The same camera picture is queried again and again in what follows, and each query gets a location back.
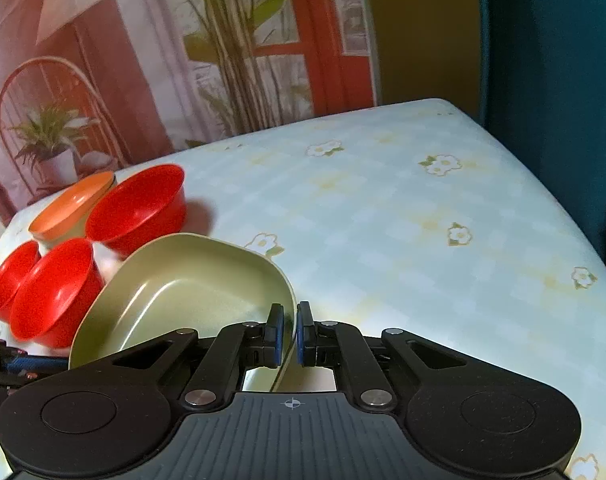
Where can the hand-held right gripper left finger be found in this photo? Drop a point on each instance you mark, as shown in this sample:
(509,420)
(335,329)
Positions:
(277,340)

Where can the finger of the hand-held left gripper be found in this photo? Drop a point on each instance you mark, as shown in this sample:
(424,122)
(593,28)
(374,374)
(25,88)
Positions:
(33,366)

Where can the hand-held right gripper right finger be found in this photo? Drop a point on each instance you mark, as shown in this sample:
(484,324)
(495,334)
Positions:
(303,340)

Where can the pale green deep plate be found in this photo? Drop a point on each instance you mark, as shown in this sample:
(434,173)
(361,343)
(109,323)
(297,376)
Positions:
(183,280)

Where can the small red bowl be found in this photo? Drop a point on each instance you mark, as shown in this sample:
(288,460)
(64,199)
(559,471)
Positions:
(8,280)
(53,290)

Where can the orange bowl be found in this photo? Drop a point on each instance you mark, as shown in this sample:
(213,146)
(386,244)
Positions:
(68,210)

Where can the large red bowl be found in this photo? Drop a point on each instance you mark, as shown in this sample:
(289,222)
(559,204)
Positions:
(133,210)

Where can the teal fabric curtain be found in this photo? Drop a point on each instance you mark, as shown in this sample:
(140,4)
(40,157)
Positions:
(553,85)

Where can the wall poster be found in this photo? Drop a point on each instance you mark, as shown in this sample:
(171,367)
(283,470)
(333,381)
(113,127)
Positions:
(133,60)

